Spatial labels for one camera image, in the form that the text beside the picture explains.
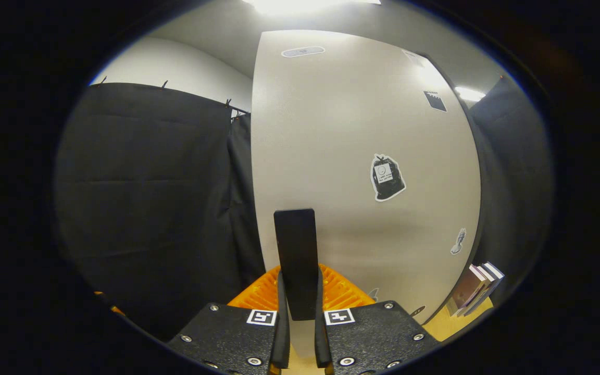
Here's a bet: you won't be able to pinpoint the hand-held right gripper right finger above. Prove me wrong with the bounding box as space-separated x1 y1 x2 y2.
315 265 441 375

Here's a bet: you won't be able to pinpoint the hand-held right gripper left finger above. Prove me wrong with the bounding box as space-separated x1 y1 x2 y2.
167 266 291 375

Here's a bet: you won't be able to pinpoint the black cabinet door handle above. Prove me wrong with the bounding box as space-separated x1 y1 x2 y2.
273 208 319 321

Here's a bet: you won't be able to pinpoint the grey cabinet door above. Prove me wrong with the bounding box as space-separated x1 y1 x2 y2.
251 30 483 360

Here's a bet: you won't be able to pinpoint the black backdrop cloth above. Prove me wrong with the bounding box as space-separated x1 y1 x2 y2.
55 76 556 342

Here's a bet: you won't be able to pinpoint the pink white book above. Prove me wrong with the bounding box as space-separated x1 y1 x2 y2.
451 266 486 317

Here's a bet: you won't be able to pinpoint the grey white book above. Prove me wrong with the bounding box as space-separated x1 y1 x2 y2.
469 264 498 313

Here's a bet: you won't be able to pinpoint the large ceiling light panel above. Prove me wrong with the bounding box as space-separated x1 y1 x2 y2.
243 0 381 15

